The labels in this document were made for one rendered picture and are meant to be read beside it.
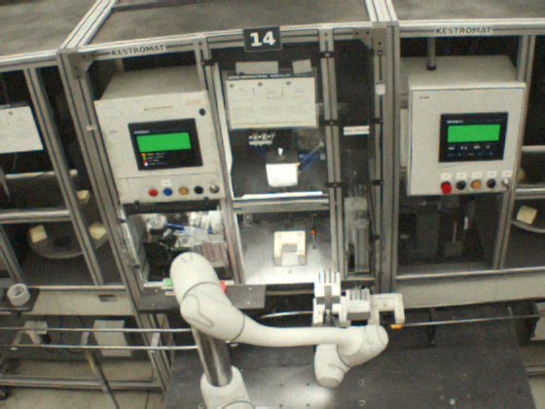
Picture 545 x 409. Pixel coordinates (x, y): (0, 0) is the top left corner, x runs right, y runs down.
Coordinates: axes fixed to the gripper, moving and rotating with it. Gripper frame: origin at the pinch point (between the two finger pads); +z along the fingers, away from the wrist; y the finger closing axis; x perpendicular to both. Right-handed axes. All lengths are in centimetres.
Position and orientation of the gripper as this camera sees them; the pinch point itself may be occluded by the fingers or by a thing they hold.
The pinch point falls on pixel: (328, 296)
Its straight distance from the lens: 252.1
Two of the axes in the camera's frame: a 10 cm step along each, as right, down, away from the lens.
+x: -10.0, 0.4, 0.8
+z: 0.4, -6.2, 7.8
